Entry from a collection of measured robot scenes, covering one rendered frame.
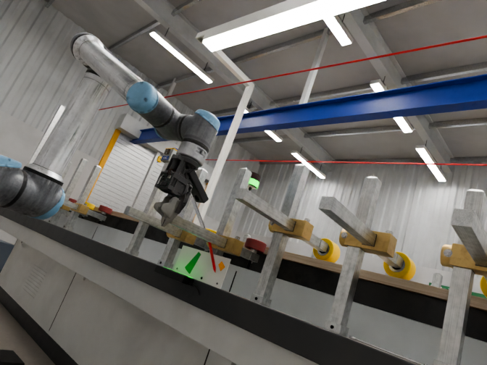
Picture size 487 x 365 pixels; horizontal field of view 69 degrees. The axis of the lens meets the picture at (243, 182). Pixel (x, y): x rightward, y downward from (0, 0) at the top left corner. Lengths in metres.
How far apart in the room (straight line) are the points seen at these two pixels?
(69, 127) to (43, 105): 7.57
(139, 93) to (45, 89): 8.09
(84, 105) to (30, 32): 7.84
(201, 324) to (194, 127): 0.64
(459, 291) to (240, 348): 0.60
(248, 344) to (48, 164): 0.98
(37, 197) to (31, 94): 7.61
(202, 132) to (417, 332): 0.82
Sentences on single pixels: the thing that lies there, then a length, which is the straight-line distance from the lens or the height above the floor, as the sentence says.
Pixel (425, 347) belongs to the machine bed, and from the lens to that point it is 1.13.
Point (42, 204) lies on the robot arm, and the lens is 1.54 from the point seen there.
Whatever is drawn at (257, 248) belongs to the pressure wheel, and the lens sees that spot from 1.34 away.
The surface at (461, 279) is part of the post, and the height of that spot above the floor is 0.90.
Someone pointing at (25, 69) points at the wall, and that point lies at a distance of 9.16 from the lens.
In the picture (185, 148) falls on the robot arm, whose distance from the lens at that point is 1.09.
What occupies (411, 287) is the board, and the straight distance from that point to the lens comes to 1.14.
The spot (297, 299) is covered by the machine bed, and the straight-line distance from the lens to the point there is 1.29.
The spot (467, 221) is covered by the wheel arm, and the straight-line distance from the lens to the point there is 0.68.
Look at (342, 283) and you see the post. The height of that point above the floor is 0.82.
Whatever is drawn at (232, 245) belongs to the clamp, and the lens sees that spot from 1.22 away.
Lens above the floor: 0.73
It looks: 16 degrees up
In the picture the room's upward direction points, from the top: 20 degrees clockwise
